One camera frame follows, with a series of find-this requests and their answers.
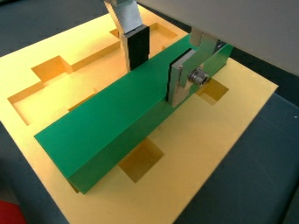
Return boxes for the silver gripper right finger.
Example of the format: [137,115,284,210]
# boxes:
[166,28,227,108]

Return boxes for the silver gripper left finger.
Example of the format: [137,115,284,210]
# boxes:
[102,0,149,71]

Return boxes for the green long bar block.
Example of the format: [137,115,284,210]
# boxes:
[33,33,235,195]

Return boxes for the yellow slotted board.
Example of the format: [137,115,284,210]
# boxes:
[0,11,276,224]

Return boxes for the red comb-shaped block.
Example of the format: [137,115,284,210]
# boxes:
[0,200,26,224]

